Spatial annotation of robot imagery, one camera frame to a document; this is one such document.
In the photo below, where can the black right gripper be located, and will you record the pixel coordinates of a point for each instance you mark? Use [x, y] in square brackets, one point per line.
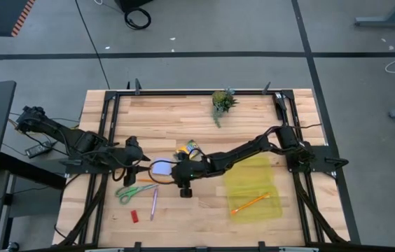
[187, 172]

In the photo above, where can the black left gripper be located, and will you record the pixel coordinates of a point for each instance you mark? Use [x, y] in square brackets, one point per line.
[133, 159]

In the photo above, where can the white notepad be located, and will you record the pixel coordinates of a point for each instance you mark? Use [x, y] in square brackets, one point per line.
[162, 167]

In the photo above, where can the yellow crayon box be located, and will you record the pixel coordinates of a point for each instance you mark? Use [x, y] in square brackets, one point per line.
[191, 147]

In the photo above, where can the purple pen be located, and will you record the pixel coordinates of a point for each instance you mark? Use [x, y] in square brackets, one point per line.
[154, 204]

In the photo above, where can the red eraser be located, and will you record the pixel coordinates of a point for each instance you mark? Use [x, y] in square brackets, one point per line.
[134, 216]

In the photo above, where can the orange pencil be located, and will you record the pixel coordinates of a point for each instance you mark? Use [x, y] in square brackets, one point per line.
[250, 203]

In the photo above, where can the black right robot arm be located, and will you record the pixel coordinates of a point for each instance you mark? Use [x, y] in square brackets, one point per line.
[246, 150]

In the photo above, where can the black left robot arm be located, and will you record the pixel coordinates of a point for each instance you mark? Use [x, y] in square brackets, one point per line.
[78, 140]

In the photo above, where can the yellow transparent pencil case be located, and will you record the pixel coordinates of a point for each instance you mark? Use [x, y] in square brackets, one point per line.
[250, 175]

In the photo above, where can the potted succulent plant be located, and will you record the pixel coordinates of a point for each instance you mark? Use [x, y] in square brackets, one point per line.
[222, 101]

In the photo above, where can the black power adapter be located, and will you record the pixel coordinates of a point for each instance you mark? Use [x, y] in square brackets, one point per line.
[38, 150]

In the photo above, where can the black box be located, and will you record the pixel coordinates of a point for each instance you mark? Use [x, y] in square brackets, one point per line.
[131, 3]

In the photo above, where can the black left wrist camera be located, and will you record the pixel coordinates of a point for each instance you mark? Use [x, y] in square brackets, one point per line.
[129, 178]

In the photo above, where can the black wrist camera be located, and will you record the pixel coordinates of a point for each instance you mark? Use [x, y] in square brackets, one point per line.
[129, 178]
[186, 192]

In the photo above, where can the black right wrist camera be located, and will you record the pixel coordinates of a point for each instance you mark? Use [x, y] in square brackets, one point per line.
[186, 192]

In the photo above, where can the black frame clamp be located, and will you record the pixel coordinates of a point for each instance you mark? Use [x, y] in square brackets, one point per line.
[266, 88]
[137, 87]

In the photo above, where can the black aluminium table frame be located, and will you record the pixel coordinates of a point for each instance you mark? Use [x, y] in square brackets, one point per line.
[183, 92]

